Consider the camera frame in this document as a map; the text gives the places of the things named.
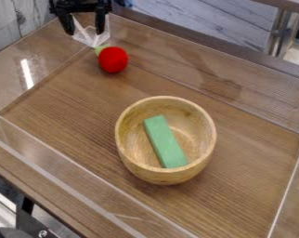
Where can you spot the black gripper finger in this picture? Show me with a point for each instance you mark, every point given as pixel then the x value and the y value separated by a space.
pixel 100 21
pixel 67 22

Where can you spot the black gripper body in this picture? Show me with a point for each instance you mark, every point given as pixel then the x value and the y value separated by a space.
pixel 75 6

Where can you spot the red plush strawberry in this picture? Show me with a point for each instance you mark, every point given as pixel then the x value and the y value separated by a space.
pixel 113 58

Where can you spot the wooden bowl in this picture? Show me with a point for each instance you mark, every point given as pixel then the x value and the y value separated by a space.
pixel 194 129

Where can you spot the green rectangular block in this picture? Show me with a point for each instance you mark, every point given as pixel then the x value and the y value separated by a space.
pixel 164 143

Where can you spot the black table leg clamp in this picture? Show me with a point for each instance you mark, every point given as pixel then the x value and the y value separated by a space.
pixel 28 224

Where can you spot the metal stool frame background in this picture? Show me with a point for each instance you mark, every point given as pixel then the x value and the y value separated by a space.
pixel 284 30

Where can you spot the clear acrylic tray wall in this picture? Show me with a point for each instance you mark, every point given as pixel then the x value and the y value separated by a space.
pixel 39 162

